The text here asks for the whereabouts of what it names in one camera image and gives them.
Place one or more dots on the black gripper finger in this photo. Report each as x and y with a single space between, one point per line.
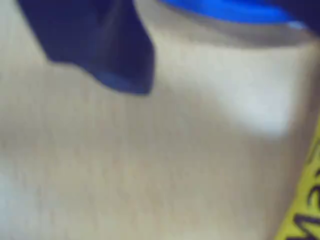
308 11
95 35

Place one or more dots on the yellow coffee stick packet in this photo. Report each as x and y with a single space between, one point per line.
303 207

